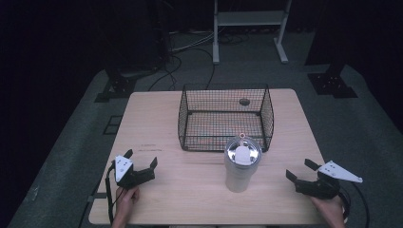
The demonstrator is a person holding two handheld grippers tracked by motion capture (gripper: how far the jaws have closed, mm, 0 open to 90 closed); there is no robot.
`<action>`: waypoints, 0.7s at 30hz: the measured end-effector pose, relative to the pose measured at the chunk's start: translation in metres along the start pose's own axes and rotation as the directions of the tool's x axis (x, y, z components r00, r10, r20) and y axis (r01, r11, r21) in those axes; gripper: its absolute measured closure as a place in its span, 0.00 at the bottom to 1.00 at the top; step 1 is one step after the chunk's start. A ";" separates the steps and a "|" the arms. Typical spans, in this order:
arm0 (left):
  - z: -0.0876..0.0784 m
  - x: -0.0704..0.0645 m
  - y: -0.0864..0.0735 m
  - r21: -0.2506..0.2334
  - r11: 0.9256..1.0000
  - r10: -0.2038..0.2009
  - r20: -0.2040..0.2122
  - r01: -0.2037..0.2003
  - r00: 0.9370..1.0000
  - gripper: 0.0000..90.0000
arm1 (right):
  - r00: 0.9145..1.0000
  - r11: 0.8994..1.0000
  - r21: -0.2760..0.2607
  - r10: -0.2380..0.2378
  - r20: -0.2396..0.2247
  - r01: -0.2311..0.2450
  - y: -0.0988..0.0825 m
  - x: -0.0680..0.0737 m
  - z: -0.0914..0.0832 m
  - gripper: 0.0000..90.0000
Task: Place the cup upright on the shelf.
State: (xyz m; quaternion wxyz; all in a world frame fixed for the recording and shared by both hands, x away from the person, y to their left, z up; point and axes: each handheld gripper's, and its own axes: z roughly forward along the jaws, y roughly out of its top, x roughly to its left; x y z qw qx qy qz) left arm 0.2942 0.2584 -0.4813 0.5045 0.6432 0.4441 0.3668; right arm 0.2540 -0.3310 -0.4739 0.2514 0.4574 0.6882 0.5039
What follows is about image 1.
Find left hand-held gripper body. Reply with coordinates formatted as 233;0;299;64
114;155;157;191

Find black floor cables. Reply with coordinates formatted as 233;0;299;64
147;29;251;92

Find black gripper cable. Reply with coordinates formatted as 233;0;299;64
105;161;117;226
337;181;371;228

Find black wire mesh basket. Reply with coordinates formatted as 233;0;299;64
177;83;276;153

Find white tumbler cup with lid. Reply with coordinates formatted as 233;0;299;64
223;132;263;194

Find person's left hand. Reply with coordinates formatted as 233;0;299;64
113;186;141;223

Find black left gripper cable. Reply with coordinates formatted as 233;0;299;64
105;161;117;226

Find white metal stand frame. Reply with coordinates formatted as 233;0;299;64
213;0;293;66

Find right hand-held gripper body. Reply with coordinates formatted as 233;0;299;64
295;160;364;200

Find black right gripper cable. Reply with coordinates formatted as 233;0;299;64
337;181;371;228

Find black floor base plate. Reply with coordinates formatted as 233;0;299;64
307;71;359;99

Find person's right hand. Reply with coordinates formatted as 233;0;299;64
311;195;347;228

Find black stand base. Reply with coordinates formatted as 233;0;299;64
94;67;138;104

